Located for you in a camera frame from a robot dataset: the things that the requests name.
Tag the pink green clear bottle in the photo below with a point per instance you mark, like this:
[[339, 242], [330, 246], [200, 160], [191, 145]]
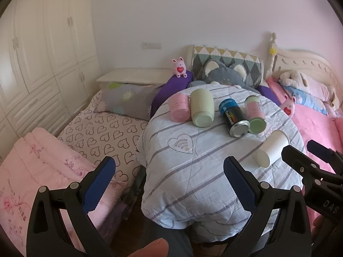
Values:
[[255, 115]]

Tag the pale green cup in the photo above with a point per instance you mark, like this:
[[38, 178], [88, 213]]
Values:
[[202, 108]]

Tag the purple pillow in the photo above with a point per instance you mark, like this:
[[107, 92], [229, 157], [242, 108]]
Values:
[[172, 86]]

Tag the pink bunny toy right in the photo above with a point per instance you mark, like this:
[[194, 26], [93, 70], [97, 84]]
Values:
[[288, 106]]

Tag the cream wardrobe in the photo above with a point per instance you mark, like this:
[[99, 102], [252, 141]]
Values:
[[49, 65]]

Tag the pink bunny toy left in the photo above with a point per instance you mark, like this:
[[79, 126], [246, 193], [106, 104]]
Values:
[[180, 69]]

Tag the cream bed headboard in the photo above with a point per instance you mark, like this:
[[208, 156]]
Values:
[[317, 67]]

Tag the striped white quilt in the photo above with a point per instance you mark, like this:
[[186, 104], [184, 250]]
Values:
[[185, 183]]

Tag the heart pattern bed sheet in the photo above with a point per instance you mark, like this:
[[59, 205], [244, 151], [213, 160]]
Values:
[[96, 135]]

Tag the pink bunny toy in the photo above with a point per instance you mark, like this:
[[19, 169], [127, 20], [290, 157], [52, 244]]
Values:
[[288, 106], [180, 69]]

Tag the blue cartoon pillow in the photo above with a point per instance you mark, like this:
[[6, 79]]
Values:
[[305, 99]]

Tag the pink embroidered folded quilt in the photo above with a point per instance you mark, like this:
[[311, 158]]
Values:
[[40, 159]]

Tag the diamond pattern cushion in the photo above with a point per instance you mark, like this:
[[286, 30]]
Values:
[[253, 65]]

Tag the wall outlet plate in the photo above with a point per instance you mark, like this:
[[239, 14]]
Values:
[[151, 46]]

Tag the operator hand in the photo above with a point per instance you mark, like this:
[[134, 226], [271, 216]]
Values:
[[157, 248]]

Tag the grey flower pillow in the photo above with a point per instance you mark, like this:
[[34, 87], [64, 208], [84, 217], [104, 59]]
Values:
[[128, 99]]

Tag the cream nightstand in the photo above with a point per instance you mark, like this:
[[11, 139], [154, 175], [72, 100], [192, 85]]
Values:
[[135, 76]]

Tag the white plush dog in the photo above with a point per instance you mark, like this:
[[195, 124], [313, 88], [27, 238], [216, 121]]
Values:
[[326, 93]]

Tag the black spray can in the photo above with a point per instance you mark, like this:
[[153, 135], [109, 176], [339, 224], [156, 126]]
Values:
[[235, 119]]

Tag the white paper cup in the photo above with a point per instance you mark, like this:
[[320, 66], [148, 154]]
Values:
[[270, 150]]

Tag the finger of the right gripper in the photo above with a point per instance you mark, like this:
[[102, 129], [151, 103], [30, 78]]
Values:
[[302, 163], [327, 155]]

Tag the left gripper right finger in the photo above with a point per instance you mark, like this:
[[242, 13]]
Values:
[[279, 223]]

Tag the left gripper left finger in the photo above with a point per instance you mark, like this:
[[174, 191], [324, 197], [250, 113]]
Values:
[[47, 234]]

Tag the pink fleece blanket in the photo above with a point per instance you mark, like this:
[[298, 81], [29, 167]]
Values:
[[312, 125]]

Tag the pink ribbed cup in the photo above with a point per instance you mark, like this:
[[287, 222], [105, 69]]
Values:
[[179, 106]]

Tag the grey cat plush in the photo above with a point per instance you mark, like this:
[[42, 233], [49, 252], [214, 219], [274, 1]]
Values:
[[215, 72]]

